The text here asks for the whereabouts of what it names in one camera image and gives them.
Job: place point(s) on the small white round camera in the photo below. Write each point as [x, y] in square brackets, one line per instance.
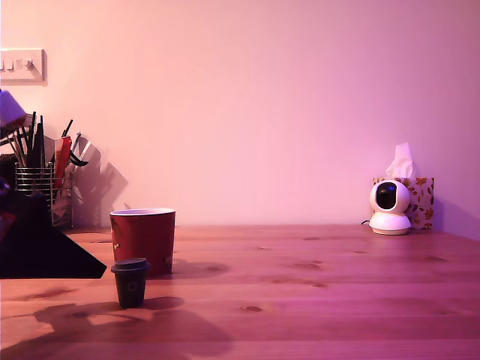
[389, 221]

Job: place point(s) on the black spatula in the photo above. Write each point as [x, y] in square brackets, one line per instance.
[37, 150]

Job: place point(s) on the red coffee mug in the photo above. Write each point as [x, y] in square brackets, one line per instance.
[144, 236]

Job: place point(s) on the dark basket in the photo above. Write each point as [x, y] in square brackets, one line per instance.
[5, 168]

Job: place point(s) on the white wall switch plate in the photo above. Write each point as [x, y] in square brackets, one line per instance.
[22, 67]

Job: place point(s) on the silver tongs with black tips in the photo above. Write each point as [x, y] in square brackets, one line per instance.
[80, 157]

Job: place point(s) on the dark grey coffee capsule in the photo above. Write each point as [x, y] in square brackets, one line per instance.
[130, 285]

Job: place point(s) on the leaf print tissue box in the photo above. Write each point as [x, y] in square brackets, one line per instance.
[423, 202]

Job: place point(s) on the white tissue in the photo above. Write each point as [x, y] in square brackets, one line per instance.
[402, 161]

